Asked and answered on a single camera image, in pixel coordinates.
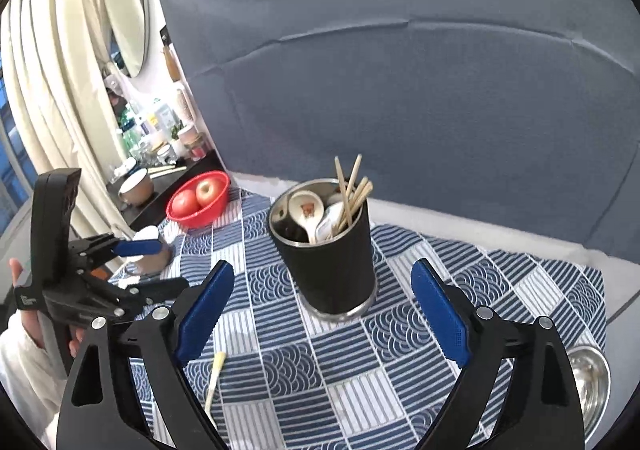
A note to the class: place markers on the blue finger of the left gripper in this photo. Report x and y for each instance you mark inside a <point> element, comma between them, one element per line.
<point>159,290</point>
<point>132,248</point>

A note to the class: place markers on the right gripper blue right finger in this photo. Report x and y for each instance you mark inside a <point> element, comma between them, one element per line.
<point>448,326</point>

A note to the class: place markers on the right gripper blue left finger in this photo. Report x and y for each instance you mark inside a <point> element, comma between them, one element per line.
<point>197,311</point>

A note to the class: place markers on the white spoon with bear print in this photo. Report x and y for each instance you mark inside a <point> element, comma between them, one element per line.
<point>306,209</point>

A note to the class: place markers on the plain white ceramic spoon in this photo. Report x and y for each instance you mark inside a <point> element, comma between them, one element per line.
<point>330,220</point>

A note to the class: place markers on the tall wooden chopstick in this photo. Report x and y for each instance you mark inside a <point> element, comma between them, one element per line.
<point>343,189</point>

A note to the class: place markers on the left forearm white sleeve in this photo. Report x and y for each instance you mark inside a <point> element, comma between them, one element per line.
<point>27,377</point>

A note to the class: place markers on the yellow tipped white spoon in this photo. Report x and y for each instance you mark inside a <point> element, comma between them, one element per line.
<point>217,365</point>

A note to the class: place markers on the white ceramic bowl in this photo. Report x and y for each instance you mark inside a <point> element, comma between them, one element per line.
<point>137,189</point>

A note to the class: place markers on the red apple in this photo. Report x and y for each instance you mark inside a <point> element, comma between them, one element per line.
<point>207,191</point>
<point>184,204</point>

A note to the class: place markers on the red plastic fruit basket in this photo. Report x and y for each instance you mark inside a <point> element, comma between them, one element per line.
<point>207,215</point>

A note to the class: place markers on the blue white patterned tablecloth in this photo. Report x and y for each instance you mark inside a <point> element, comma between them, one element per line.
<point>293,381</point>

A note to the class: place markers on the cluttered dark side shelf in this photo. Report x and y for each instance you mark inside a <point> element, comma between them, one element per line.
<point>166,173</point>

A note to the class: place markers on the small steel dish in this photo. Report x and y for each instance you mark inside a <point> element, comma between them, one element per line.
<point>593,379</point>

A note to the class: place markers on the black steel utensil cup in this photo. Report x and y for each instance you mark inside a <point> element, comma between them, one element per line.
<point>335,278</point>

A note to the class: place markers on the wooden chopstick across cup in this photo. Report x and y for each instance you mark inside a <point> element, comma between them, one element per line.
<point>363,198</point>

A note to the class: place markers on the short wooden chopstick in cup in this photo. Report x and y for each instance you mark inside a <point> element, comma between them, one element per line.
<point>352,203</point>

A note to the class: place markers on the cream curtain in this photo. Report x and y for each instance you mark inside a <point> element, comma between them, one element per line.
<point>54,57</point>

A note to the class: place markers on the grey blue sofa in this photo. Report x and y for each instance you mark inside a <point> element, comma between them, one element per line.
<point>519,113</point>

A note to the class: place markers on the round wall mirror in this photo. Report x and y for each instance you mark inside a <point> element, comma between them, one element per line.
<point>127,33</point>

